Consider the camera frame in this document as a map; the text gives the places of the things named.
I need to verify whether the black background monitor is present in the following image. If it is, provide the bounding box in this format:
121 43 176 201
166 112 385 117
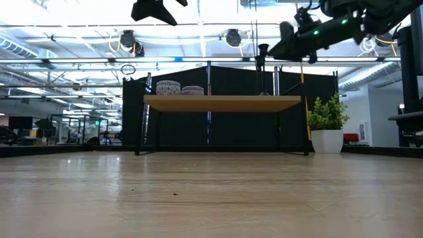
8 116 34 130

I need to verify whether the pink candle tin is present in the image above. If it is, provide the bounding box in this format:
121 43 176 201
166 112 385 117
181 85 206 97

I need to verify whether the wooden shelf with black legs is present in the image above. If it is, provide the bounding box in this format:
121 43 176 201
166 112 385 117
134 81 311 157

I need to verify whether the black ring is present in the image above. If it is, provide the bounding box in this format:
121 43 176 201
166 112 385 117
120 63 137 75

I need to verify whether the silver metal pole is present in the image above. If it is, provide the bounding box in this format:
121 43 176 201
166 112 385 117
206 60 212 145
144 72 152 145
272 65 280 97

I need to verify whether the white leaf-patterned candle tin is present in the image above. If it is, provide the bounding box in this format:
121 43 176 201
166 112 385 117
155 80 182 97

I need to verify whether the grey side desk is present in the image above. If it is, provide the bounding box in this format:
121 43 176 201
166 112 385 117
388 110 423 148

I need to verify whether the tall black candlestick holder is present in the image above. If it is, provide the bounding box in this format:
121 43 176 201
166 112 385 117
254 43 271 97

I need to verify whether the black frame rig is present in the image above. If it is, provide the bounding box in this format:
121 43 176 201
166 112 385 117
49 114 110 145

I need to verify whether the black computer monitor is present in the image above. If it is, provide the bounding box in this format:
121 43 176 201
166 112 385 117
396 26 423 113

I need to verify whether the yellow cable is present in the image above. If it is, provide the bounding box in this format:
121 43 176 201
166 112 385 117
299 62 312 141

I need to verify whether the green plant in white pot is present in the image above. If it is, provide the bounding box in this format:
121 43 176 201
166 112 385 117
307 93 350 155

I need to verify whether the black partition panel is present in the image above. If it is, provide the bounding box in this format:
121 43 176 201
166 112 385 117
122 65 336 148

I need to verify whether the long ceiling light bar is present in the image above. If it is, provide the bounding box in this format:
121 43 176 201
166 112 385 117
0 56 401 64

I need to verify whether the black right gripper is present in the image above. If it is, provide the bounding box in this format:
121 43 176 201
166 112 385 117
267 8 336 63

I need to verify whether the round black ceiling fixture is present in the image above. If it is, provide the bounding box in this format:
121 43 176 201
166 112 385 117
225 28 242 48
119 29 136 49

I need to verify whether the black aluminium table frame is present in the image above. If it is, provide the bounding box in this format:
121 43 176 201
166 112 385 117
0 143 423 159

